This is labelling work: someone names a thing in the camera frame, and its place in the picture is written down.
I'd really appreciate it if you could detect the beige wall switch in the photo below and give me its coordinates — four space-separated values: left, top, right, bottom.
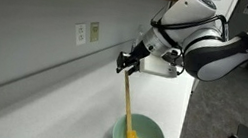
87 20 102 44

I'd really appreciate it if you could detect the light green bowl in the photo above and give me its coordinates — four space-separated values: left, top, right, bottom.
110 109 170 138

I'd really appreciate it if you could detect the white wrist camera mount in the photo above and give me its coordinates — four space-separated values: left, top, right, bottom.
138 53 181 80

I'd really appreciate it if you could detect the white wall outlet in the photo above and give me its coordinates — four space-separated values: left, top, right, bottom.
71 21 90 47

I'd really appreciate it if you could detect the wooden spatula with yellow head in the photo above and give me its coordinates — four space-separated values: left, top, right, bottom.
113 69 150 138

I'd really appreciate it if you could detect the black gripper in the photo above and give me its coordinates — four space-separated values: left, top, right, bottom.
114 37 153 79

